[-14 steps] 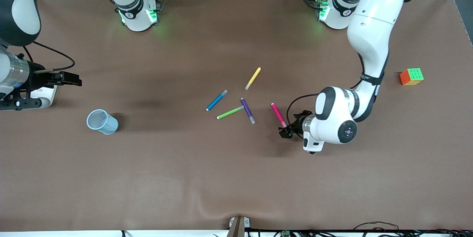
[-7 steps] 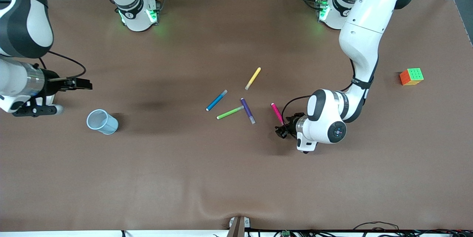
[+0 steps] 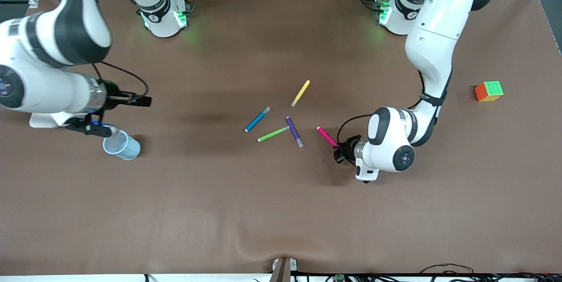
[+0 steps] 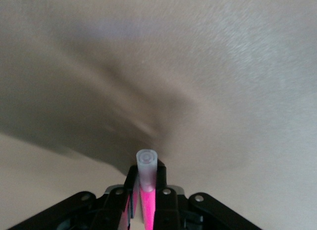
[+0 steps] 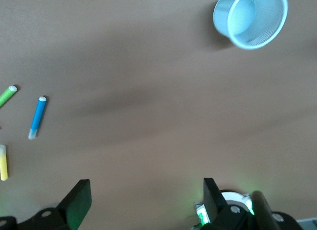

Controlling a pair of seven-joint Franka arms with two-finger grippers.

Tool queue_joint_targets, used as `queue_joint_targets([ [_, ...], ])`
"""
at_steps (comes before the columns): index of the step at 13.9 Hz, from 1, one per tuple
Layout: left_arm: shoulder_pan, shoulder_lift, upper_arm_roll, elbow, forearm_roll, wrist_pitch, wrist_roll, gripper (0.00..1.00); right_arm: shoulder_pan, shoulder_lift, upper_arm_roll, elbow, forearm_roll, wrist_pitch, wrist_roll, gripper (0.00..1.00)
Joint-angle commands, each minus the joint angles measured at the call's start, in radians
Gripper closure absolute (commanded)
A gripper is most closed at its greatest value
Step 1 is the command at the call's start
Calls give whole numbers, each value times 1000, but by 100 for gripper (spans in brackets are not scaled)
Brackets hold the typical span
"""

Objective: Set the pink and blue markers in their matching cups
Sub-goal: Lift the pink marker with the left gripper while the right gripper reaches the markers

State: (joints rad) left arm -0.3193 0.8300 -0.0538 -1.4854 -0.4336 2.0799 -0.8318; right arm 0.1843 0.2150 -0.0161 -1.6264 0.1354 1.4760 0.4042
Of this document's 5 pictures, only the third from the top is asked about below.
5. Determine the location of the pink marker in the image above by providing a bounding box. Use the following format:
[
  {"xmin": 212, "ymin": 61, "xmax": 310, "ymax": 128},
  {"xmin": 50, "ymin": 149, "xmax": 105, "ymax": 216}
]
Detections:
[{"xmin": 317, "ymin": 127, "xmax": 339, "ymax": 148}]

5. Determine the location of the blue marker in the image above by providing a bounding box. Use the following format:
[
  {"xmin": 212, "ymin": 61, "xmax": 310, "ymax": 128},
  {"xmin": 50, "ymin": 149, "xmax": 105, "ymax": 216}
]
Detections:
[{"xmin": 245, "ymin": 107, "xmax": 271, "ymax": 133}]

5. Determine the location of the light blue mesh cup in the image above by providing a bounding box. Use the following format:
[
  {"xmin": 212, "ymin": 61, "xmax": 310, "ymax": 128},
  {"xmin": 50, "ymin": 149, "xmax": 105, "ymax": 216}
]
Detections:
[{"xmin": 103, "ymin": 130, "xmax": 141, "ymax": 160}]

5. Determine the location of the purple marker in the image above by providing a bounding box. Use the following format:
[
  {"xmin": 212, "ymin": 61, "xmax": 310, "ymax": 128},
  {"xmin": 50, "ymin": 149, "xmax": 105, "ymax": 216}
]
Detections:
[{"xmin": 286, "ymin": 116, "xmax": 304, "ymax": 148}]

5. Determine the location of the yellow marker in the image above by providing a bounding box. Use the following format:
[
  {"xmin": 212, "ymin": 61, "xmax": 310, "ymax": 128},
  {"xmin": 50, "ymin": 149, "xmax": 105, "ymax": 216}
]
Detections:
[{"xmin": 291, "ymin": 80, "xmax": 310, "ymax": 108}]

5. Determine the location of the green marker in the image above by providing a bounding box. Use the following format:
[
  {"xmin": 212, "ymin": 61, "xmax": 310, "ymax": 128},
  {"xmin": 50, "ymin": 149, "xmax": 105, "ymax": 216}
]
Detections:
[{"xmin": 257, "ymin": 126, "xmax": 290, "ymax": 143}]

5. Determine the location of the white desk lamp stand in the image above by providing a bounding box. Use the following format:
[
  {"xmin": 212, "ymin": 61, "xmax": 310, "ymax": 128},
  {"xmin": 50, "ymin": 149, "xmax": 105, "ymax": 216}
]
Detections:
[{"xmin": 29, "ymin": 112, "xmax": 69, "ymax": 129}]

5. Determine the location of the colourful puzzle cube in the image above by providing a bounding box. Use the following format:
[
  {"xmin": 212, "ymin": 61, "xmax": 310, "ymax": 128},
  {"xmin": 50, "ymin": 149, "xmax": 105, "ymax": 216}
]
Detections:
[{"xmin": 475, "ymin": 81, "xmax": 504, "ymax": 102}]

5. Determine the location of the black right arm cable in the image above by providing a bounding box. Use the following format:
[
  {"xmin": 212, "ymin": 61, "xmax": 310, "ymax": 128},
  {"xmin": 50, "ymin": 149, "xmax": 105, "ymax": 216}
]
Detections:
[{"xmin": 91, "ymin": 61, "xmax": 150, "ymax": 98}]

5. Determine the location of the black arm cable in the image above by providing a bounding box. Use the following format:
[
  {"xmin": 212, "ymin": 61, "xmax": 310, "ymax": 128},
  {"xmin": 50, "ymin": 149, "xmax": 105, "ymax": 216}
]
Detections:
[
  {"xmin": 91, "ymin": 61, "xmax": 150, "ymax": 98},
  {"xmin": 337, "ymin": 113, "xmax": 375, "ymax": 143}
]

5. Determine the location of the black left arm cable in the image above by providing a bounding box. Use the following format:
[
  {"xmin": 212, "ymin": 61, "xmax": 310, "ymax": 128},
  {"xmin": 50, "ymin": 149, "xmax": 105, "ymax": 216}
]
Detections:
[{"xmin": 337, "ymin": 113, "xmax": 375, "ymax": 143}]

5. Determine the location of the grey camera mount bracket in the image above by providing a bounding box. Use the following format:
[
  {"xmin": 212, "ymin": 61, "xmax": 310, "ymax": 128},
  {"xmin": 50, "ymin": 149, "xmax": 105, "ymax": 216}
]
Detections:
[{"xmin": 269, "ymin": 257, "xmax": 298, "ymax": 282}]

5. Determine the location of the black floor cable bundle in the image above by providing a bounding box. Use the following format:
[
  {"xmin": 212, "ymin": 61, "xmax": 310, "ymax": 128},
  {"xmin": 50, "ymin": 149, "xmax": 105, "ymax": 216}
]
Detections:
[{"xmin": 417, "ymin": 264, "xmax": 562, "ymax": 282}]

